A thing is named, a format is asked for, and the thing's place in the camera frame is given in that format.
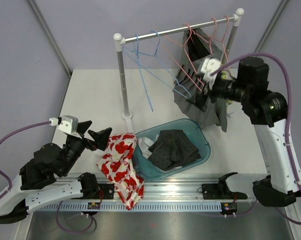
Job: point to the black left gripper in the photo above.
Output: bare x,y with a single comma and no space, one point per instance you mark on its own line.
83,137

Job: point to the red poppy print skirt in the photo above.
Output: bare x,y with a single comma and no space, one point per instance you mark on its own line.
117,166

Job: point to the white skirt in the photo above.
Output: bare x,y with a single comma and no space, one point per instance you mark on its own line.
144,143

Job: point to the pink hanger with poppy skirt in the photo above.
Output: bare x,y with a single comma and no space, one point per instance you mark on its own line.
188,55

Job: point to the teal plastic basin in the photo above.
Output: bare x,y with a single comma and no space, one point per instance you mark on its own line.
149,172

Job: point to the dark grey dotted skirt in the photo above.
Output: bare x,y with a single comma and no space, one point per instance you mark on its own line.
188,151

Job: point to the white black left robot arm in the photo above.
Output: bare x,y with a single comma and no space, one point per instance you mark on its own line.
25,193

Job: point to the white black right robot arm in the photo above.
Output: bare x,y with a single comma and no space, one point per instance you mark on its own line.
268,112

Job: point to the lemon print skirt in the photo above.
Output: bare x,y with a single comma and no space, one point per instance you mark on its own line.
225,77

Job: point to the silver clothes rack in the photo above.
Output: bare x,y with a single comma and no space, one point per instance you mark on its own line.
120,41

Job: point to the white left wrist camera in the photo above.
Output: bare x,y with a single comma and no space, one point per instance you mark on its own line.
67,124

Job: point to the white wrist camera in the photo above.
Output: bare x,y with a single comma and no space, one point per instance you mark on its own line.
67,124
207,68

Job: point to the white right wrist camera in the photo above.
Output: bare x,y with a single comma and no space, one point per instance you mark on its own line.
207,68

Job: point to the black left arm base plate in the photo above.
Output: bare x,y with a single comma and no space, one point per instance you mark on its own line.
106,191

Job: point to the white slotted cable duct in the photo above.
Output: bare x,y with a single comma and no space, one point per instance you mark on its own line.
143,206

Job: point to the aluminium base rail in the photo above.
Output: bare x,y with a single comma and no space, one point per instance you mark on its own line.
170,188

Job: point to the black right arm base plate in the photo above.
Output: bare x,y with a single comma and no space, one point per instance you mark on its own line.
211,191

